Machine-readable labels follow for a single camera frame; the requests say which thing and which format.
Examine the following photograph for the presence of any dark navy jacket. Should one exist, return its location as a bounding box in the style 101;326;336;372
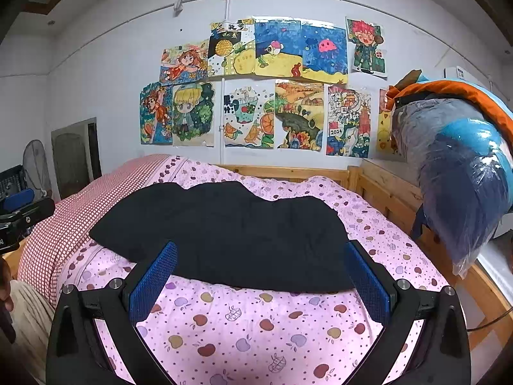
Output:
89;182;353;294

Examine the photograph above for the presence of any blue sea jellyfish drawing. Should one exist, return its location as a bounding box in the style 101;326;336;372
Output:
254;17;349;84

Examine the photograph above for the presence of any red hair girl drawing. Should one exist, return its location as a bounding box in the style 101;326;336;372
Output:
159;40;209;86

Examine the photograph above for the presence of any dark hill landscape drawing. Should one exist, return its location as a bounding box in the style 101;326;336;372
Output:
275;79;324;151

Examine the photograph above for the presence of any white fish cup drawing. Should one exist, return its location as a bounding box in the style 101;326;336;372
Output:
223;79;275;150

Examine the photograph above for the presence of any yellow bear chick drawing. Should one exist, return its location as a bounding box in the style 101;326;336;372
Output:
376;89;399;156

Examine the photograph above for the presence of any grey electric fan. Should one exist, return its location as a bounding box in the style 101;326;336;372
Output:
23;139;52;199

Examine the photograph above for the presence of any person left hand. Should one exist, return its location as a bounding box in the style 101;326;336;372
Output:
0;257;14;312

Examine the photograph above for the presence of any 2024 dragon drawing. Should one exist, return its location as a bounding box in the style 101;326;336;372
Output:
326;84;371;158

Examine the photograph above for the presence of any blond boy drawing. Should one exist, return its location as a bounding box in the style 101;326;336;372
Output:
172;82;216;147

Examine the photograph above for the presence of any wooden bed frame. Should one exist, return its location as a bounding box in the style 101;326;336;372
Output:
7;154;512;348

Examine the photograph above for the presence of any swimming girl drawing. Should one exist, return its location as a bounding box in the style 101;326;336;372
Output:
139;82;173;145

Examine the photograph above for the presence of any white wall conduit pipe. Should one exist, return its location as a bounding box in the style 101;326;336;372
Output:
48;0;513;165

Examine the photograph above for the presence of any red hair soldier drawing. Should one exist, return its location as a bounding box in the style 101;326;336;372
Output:
346;18;387;78

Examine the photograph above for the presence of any yellow pineapple drawing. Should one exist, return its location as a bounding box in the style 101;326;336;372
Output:
208;17;256;77

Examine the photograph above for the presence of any pink apple print quilt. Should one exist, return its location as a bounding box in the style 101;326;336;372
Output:
16;154;450;385

